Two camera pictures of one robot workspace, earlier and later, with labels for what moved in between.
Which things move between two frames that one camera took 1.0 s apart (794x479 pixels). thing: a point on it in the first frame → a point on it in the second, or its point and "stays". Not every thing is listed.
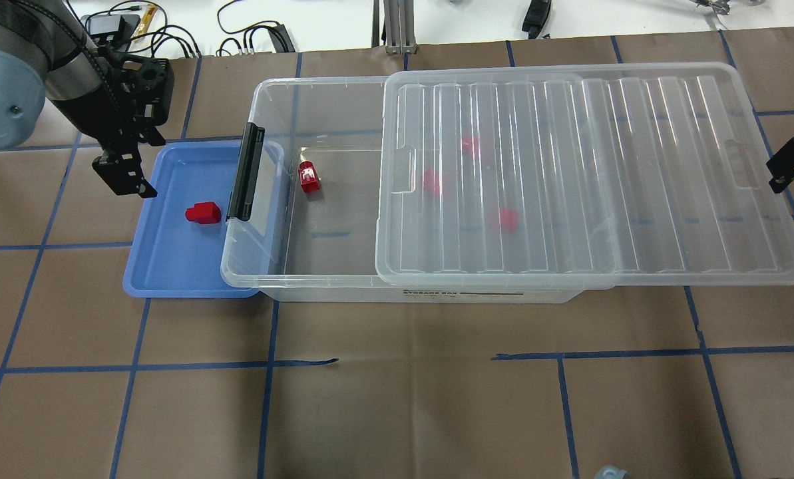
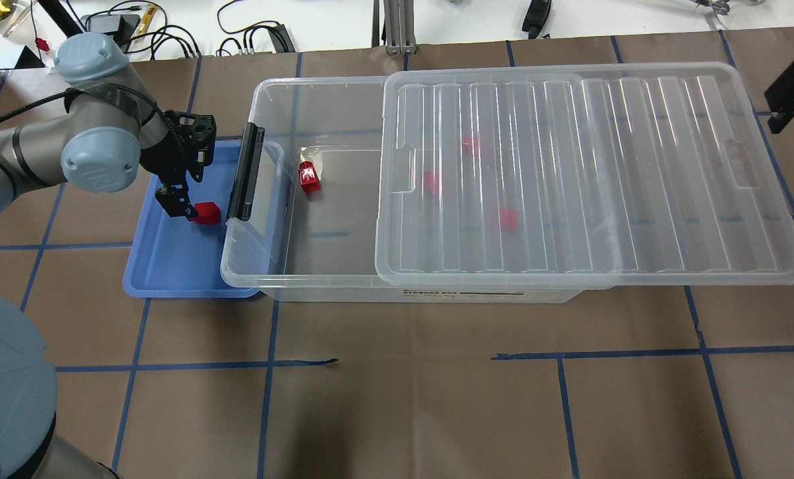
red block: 203,213 stays
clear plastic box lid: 619,175 stays
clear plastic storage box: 312,235 stays
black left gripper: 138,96 → 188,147
